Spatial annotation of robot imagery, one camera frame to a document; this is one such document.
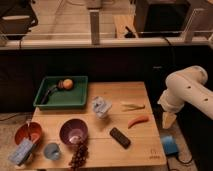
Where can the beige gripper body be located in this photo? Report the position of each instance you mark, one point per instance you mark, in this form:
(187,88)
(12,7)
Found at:
(168,119)

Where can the dark red grape bunch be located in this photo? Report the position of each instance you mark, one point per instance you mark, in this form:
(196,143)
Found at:
(79,157)

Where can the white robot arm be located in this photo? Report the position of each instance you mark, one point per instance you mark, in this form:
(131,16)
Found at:
(185,86)

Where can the blue box on floor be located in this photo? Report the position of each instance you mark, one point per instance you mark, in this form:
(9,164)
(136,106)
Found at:
(169,145)

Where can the orange carrot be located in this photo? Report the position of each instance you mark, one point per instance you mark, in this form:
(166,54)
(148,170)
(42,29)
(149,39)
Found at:
(137,120)

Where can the pale green bean pods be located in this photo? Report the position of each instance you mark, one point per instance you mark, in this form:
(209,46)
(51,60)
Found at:
(128,106)

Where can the black remote control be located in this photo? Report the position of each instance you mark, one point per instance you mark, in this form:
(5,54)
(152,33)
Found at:
(120,137)

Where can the purple bowl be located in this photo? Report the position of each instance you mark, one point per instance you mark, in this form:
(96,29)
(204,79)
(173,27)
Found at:
(73,128)

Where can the green plastic tray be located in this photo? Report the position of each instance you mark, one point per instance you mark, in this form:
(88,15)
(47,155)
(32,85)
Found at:
(75,98)

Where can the black monitor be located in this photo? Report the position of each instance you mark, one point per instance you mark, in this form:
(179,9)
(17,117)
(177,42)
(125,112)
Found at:
(160,15)

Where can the orange fruit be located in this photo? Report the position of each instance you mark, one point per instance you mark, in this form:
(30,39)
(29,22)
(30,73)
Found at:
(68,84)

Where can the blue cup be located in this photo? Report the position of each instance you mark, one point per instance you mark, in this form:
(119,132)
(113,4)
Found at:
(52,151)

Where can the red bowl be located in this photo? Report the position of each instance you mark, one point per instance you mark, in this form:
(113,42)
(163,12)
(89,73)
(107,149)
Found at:
(32,131)

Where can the blue sponge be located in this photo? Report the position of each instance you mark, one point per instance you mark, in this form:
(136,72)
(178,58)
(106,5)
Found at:
(23,150)

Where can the black office chair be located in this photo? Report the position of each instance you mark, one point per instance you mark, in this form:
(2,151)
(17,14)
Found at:
(16,18)

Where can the black handled brush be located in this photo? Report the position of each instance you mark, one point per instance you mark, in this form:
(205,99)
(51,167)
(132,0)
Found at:
(55,87)

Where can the metal post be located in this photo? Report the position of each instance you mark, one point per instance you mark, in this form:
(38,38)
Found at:
(94,25)

